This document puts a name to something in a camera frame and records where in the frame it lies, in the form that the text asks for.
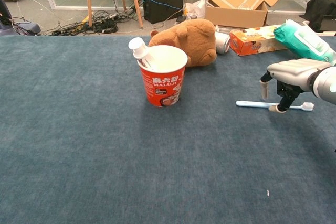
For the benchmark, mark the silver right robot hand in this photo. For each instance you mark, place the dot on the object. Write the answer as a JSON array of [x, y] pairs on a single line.
[[294, 72]]

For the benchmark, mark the white plastic bag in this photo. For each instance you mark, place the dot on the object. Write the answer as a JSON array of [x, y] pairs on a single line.
[[197, 7]]

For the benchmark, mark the black cloth covered object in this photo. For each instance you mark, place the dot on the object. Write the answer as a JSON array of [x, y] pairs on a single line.
[[323, 9]]

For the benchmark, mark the brown capybara plush toy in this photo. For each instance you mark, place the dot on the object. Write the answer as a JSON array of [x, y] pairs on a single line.
[[194, 40]]

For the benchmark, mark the orange biscuit box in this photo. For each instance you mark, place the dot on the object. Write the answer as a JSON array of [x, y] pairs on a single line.
[[252, 43]]

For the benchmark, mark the green wet wipes pack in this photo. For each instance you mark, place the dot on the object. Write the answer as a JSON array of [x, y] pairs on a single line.
[[302, 40]]

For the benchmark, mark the open cardboard box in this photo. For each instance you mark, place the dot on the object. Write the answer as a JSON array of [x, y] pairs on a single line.
[[236, 16]]

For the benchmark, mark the blue grey machine base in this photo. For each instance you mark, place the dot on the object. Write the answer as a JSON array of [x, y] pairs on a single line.
[[31, 27]]

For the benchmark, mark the light blue toothbrush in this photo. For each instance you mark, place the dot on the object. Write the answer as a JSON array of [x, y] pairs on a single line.
[[252, 104]]

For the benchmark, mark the blue table cloth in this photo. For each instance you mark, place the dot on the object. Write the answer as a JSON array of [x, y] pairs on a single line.
[[78, 142]]

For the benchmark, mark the white toothpaste tube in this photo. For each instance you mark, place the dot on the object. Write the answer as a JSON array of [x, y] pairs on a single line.
[[136, 44]]

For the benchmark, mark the red paper noodle cup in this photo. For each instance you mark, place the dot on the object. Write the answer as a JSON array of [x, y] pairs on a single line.
[[162, 87]]

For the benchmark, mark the blue silver drink can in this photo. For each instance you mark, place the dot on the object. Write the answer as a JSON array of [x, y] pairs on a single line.
[[223, 43]]

